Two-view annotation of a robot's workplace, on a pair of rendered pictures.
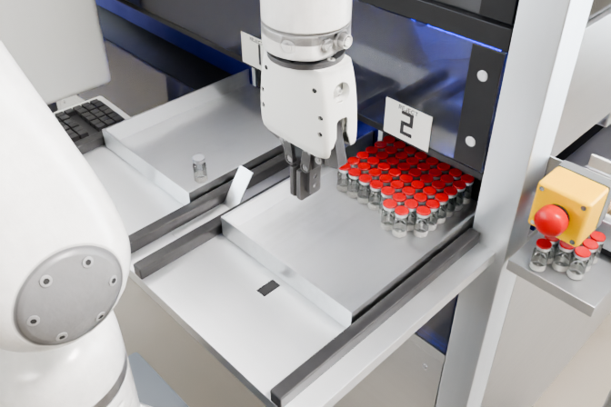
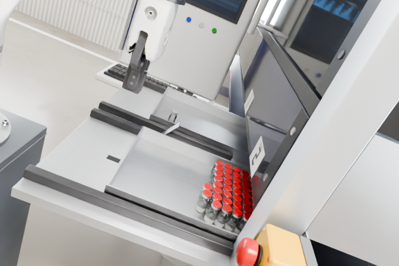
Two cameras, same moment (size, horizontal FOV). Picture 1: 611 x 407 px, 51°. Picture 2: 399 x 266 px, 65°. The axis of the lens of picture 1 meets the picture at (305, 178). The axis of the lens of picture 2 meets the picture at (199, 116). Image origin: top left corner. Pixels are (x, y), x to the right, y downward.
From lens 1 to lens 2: 0.54 m
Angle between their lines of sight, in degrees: 37
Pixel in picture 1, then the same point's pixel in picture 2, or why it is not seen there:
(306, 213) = (180, 164)
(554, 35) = (332, 108)
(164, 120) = (196, 107)
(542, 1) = (341, 80)
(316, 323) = (98, 182)
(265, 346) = (68, 164)
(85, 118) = not seen: hidden behind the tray
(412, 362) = not seen: outside the picture
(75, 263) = not seen: outside the picture
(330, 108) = (139, 17)
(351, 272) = (149, 190)
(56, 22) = (209, 59)
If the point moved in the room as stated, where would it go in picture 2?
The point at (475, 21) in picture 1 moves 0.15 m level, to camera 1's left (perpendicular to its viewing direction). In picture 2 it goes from (310, 92) to (248, 54)
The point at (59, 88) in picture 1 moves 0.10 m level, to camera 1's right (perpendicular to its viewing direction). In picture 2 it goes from (191, 85) to (203, 96)
